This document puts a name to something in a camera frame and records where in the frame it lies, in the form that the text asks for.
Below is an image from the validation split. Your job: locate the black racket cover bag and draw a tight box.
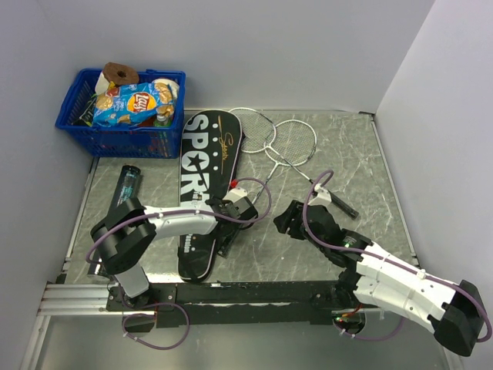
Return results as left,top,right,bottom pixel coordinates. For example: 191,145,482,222
178,109,243,283

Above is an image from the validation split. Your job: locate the badminton racket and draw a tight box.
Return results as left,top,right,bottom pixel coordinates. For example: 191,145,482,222
229,107,360,220
216,119,317,258

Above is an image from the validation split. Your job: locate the blue plastic basket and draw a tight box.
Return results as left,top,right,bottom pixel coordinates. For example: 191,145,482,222
55,68,186,159

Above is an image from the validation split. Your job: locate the black shuttlecock tube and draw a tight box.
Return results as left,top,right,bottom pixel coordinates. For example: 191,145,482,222
87,165,142,281

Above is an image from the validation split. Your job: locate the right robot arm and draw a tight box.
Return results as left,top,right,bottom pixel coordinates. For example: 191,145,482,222
273,200,486,357

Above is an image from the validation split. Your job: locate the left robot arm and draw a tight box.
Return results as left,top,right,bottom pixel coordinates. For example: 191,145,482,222
90,194,258,310

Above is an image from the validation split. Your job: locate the blue Lays chip bag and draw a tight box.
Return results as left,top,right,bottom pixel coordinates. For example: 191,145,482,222
92,79,179,127

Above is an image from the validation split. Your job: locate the brown chocolate donut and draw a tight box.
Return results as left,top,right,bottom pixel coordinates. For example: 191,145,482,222
102,62,139,86

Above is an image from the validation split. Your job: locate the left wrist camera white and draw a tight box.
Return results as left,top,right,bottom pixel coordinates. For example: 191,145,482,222
223,187,248,203

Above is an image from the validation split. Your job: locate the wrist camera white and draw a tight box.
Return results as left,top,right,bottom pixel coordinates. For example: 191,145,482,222
223,187,248,203
308,184,332,207

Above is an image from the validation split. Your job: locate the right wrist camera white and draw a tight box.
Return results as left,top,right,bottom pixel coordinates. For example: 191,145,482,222
308,184,332,207

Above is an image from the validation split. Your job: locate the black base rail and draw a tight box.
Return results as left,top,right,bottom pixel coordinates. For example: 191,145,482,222
106,281,360,328

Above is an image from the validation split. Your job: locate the aluminium frame rail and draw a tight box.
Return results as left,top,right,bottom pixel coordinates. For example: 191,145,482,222
38,283,116,315

